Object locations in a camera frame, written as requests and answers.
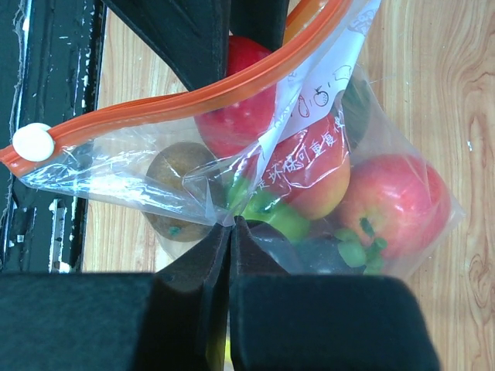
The clear zip top bag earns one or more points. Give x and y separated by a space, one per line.
105 155

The fake red apple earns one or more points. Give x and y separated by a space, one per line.
227 131
400 199

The fake brown kiwi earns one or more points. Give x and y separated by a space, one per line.
169 168

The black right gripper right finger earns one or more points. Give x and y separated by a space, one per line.
283 321

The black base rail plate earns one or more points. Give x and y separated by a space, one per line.
50 72

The fake green lime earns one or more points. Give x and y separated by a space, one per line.
278 216

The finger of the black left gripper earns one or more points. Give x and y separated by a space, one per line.
189 35
262 21

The fake red-yellow mango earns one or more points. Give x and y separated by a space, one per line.
309 172

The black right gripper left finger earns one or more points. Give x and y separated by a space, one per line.
174 319

